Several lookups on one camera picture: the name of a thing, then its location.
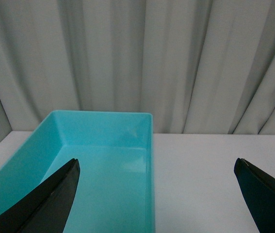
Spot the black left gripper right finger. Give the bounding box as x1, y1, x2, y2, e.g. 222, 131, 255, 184
234, 158, 275, 233

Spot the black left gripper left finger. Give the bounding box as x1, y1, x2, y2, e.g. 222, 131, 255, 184
0, 158, 80, 233

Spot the turquoise plastic storage bin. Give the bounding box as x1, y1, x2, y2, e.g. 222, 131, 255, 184
0, 110, 155, 233

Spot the grey pleated curtain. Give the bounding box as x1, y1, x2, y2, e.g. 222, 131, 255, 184
0, 0, 275, 141

